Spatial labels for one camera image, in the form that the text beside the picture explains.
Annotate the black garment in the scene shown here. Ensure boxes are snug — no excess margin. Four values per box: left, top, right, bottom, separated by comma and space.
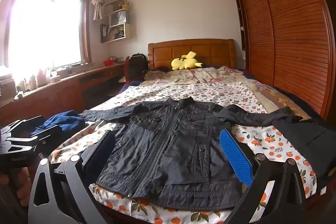
273, 106, 336, 180

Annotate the pink floral quilt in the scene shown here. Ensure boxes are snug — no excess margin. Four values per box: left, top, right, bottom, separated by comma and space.
144, 66, 252, 85

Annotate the yellow plush toy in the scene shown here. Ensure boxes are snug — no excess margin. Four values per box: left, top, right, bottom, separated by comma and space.
171, 51, 204, 71

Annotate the person's left hand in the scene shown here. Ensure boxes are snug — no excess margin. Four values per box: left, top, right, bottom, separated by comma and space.
0, 166, 36, 207

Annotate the row of bottles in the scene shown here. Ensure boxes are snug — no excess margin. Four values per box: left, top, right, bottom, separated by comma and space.
16, 67, 69, 90

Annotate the black jacket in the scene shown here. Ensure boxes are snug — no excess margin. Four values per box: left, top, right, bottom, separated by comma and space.
80, 97, 302, 210

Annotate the wooden bed headboard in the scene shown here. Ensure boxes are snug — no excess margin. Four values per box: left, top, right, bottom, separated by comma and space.
147, 38, 237, 71

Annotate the beige blanket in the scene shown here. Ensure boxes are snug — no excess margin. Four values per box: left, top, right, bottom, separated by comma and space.
247, 80, 310, 119

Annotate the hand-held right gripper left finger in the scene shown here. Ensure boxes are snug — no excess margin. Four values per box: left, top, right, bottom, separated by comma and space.
28, 130, 117, 224

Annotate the wooden framed window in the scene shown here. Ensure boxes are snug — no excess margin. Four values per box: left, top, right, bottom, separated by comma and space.
5, 0, 91, 69

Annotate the orange print bed sheet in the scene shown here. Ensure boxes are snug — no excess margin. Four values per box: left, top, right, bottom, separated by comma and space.
50, 81, 319, 224

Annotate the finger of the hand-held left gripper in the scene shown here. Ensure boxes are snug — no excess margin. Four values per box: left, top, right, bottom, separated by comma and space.
7, 126, 63, 155
0, 116, 46, 138

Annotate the tied cream curtain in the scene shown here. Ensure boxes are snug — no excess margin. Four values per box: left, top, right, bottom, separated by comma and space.
91, 0, 112, 21

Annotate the white wall shelf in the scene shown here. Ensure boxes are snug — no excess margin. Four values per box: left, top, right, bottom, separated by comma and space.
100, 0, 137, 43

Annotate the blue garment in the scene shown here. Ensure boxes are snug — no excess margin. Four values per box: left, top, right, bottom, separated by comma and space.
30, 110, 86, 136

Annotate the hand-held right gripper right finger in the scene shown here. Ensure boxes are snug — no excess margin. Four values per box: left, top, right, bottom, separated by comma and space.
219, 128, 308, 224

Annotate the wooden desk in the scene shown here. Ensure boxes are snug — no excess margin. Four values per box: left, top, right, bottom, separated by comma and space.
0, 64, 126, 119

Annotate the wooden slatted wardrobe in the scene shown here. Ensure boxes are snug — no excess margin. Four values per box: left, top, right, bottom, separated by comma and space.
230, 0, 336, 119

